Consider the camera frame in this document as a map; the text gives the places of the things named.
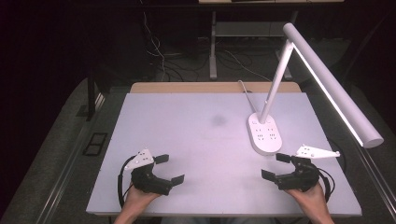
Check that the black floor socket frame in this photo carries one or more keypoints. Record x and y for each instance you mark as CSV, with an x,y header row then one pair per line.
x,y
95,143

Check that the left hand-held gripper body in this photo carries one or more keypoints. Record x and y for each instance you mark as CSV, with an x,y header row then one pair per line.
x,y
146,182

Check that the person's left hand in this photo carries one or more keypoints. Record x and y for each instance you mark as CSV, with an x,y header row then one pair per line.
x,y
137,199

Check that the grey metal desk frame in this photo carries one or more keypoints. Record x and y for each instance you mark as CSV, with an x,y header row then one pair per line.
x,y
213,56

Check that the metal floor rail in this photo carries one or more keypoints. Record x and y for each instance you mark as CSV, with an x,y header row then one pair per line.
x,y
65,174
376,180

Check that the white desk lamp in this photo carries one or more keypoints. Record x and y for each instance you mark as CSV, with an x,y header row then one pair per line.
x,y
266,137

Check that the black stand leg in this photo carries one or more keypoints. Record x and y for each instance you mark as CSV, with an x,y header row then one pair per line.
x,y
91,96

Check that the white table cover board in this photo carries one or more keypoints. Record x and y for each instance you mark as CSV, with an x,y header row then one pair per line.
x,y
202,149

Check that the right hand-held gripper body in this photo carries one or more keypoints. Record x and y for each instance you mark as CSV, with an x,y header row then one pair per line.
x,y
303,177

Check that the person's right hand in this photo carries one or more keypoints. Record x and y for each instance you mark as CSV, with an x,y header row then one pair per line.
x,y
313,199

